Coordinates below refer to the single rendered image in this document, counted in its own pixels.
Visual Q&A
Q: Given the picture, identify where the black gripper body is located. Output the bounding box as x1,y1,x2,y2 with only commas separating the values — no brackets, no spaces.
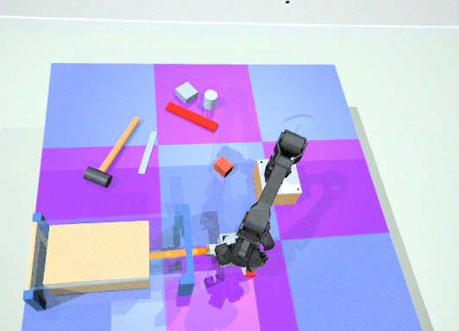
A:
214,232,274,265

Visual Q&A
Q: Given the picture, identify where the red flat bar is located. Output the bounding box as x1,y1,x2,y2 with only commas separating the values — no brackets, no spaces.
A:
165,102,218,132

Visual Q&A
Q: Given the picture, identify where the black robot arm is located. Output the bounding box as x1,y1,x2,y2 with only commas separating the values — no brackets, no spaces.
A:
229,129,308,272

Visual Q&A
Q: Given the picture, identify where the mallet with grey head and wooden handle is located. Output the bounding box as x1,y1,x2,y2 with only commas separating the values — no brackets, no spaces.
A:
83,116,140,188

